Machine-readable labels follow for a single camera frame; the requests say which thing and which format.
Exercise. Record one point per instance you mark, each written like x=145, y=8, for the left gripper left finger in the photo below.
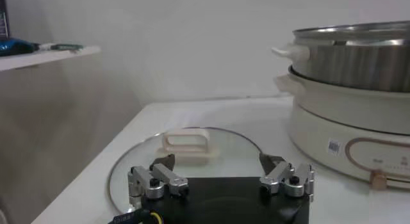
x=160, y=180

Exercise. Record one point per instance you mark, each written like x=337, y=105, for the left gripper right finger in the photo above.
x=288, y=180

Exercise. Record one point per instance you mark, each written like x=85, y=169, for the blue object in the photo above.
x=14, y=47

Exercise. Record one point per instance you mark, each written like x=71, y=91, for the small black object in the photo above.
x=35, y=47

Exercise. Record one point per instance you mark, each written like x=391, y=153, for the green tool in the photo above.
x=65, y=47

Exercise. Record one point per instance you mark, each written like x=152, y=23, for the white side table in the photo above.
x=48, y=57

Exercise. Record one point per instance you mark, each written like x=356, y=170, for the dark upright box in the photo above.
x=4, y=17

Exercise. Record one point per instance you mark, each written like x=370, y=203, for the small white object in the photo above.
x=45, y=46

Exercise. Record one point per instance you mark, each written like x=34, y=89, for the stainless steel steamer basket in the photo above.
x=358, y=65

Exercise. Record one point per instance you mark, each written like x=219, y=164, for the cream electric cooker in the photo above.
x=336, y=116

